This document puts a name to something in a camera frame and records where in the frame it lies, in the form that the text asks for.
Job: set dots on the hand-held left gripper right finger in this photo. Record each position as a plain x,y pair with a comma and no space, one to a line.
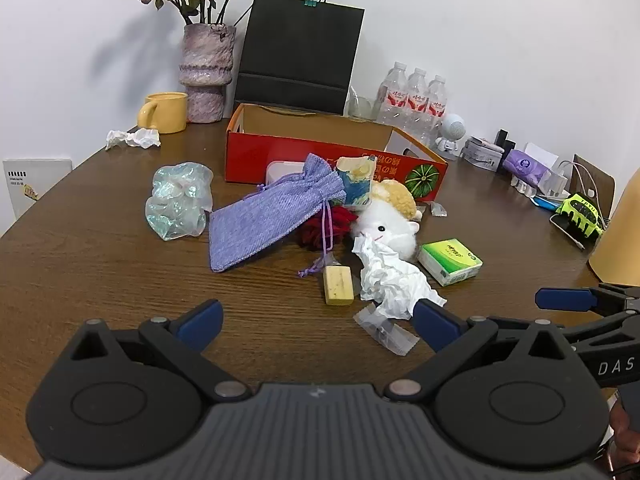
436,322

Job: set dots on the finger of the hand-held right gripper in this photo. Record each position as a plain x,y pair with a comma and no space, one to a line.
565,299

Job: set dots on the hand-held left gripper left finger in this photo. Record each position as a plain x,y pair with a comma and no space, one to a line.
202,321

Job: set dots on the large white tissue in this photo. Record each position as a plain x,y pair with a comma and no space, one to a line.
387,277

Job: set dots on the white and yellow plush toy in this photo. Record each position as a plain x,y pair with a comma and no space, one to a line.
390,215

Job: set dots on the clear plastic bag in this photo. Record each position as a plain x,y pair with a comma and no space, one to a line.
177,200

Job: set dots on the red artificial flower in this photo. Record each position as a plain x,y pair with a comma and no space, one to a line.
315,232

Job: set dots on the blue painted print packet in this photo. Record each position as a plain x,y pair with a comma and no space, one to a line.
356,185

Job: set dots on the red cardboard box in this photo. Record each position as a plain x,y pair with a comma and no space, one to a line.
310,132

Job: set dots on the person's right hand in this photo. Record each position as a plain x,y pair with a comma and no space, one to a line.
627,422

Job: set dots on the clear plastic wrapper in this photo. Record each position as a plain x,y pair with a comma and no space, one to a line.
385,332

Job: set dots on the green tissue pack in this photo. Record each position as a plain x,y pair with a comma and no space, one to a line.
450,260

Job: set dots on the yellow chair back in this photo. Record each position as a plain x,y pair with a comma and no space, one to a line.
622,240

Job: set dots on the yellow and black glove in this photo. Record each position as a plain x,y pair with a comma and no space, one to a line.
580,212

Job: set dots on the yellow soap bar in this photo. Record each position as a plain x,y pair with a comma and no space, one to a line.
339,285

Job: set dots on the small clear wrapper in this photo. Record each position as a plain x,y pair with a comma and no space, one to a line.
435,209

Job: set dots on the white charger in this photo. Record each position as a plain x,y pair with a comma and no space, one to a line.
557,180

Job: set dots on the brown wooden board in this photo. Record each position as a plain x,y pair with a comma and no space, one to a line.
597,180

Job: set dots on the purple tissue pack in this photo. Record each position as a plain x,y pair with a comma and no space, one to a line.
525,166

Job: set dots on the white card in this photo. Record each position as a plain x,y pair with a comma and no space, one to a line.
542,155

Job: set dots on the printed tin box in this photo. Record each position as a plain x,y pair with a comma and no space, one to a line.
482,155

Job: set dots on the black rectangular device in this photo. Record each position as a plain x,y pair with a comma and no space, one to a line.
504,144

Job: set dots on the white wet wipes pack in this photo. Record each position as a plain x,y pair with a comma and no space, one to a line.
282,170

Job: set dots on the white robot figurine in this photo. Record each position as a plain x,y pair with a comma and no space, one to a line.
451,132

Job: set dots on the small crumpled white tissue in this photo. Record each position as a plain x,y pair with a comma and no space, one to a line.
135,138

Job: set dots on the yellow mug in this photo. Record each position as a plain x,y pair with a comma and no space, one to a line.
167,112

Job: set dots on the clear water bottle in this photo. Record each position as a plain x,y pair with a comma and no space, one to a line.
395,95
417,102
436,105

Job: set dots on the white printed booklet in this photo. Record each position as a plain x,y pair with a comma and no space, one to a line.
30,185

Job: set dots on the grey glass with spoon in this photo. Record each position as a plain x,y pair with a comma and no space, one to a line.
361,106

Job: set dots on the purple ceramic vase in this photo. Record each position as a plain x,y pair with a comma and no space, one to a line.
206,75

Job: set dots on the black paper bag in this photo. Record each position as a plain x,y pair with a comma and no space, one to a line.
300,55

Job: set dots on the green binder clip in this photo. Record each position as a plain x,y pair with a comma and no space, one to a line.
310,1

